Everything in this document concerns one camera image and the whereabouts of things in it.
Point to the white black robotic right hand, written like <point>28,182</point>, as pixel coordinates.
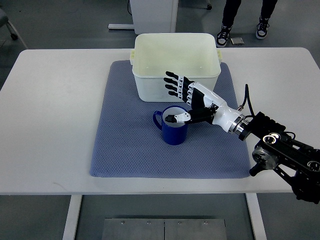
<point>206,105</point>

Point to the blue mug white inside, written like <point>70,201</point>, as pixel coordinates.
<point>173,131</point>

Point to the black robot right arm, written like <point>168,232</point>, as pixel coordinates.
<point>295,162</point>

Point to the white plastic box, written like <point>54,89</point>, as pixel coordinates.
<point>191,55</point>

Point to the black white sneaker left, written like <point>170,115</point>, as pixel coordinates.
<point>223,36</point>

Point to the black white sneaker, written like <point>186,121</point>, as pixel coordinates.
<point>262,28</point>
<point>223,36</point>

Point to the grey floor socket plate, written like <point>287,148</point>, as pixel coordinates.
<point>237,41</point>

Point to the blue-grey textured mat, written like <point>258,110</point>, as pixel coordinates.
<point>128,144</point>

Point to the black white sneaker right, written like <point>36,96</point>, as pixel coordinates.
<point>262,28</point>

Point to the person's dark trouser leg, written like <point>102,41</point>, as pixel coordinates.
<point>229,12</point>

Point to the white table leg right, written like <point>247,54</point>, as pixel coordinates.
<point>255,216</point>

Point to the white table leg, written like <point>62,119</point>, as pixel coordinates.
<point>255,216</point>
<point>72,218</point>

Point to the white table leg left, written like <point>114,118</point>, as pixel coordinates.
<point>72,218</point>

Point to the office chair base left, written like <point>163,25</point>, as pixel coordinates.
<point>14,34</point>

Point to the white desk pedestal background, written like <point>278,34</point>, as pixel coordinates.
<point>150,16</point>

